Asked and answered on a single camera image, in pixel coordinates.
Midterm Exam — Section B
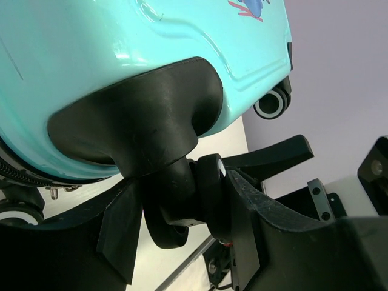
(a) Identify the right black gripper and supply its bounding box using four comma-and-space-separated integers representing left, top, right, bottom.
224, 135, 346, 223

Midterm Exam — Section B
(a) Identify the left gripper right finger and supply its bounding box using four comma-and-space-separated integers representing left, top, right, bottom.
226, 171, 387, 290

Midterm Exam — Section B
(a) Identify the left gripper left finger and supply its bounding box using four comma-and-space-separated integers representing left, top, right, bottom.
1, 179, 142, 290

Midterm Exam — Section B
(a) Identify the pink teal kids suitcase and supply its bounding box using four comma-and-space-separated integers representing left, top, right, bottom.
1, 1, 293, 249

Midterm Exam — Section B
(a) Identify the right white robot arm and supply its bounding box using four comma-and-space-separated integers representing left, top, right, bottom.
224, 135, 387, 222

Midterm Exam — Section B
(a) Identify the aluminium table edge rail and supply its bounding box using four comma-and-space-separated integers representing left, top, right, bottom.
155, 236, 216, 291

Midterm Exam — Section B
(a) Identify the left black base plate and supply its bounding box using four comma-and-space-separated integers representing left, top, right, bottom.
203, 241, 232, 290

